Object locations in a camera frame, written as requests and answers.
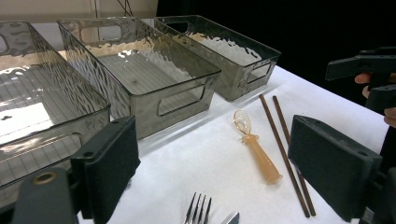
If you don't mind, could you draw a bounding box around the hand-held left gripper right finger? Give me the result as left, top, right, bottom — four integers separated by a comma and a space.
287, 114, 384, 223

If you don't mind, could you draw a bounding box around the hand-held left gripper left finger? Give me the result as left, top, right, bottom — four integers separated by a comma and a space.
69, 116, 142, 224

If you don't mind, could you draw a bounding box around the brown chopstick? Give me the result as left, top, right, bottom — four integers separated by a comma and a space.
272, 95, 318, 217
259, 93, 311, 218

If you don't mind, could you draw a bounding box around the wooden-handled metal fork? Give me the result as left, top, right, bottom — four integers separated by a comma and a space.
183, 191, 213, 224

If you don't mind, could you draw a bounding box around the clear grey plastic bin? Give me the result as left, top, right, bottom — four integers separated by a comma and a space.
56, 17, 222, 140
153, 14, 282, 103
0, 21, 112, 210

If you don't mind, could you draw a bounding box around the wooden-handled metal knife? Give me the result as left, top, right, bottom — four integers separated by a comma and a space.
219, 211, 241, 224

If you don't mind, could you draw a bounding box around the white table cover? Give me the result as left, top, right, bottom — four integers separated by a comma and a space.
31, 21, 390, 224

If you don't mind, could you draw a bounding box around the beige wooden shelf unit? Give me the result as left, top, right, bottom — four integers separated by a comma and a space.
0, 0, 159, 24

